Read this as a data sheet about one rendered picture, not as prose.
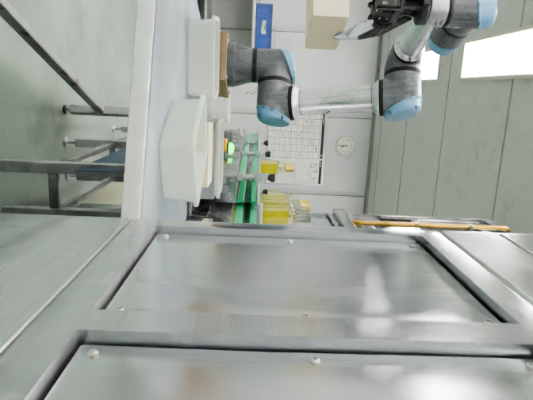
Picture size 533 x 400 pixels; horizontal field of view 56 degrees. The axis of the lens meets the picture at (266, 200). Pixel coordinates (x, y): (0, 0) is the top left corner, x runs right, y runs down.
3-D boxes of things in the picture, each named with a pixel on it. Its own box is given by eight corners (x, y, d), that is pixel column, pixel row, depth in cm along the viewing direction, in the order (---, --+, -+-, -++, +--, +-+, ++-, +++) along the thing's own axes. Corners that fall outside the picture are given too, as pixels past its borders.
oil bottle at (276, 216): (234, 225, 170) (297, 228, 171) (235, 209, 169) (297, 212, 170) (235, 221, 176) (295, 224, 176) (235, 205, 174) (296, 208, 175)
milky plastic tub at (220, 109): (206, 71, 197) (228, 72, 198) (211, 86, 220) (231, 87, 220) (205, 115, 197) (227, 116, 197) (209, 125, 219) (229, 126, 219)
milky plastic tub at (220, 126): (188, 198, 143) (218, 200, 143) (189, 120, 138) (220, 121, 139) (195, 187, 160) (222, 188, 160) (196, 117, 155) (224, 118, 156)
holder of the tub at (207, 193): (186, 217, 145) (213, 217, 145) (187, 121, 139) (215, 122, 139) (193, 203, 161) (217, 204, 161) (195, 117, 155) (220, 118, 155)
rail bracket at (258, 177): (235, 209, 163) (274, 210, 164) (237, 158, 160) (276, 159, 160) (235, 207, 166) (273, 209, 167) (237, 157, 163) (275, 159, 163)
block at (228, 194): (214, 203, 163) (235, 204, 163) (215, 175, 161) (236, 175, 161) (215, 201, 166) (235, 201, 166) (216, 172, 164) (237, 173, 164)
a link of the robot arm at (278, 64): (257, 57, 179) (295, 59, 180) (255, 92, 177) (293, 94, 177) (257, 40, 168) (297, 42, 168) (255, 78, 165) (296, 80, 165)
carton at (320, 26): (314, -38, 105) (350, -37, 106) (306, 1, 121) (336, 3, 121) (313, 15, 104) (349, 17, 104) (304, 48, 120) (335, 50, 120)
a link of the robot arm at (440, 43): (455, 18, 128) (473, -6, 117) (457, 59, 126) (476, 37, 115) (425, 17, 128) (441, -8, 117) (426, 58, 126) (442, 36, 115)
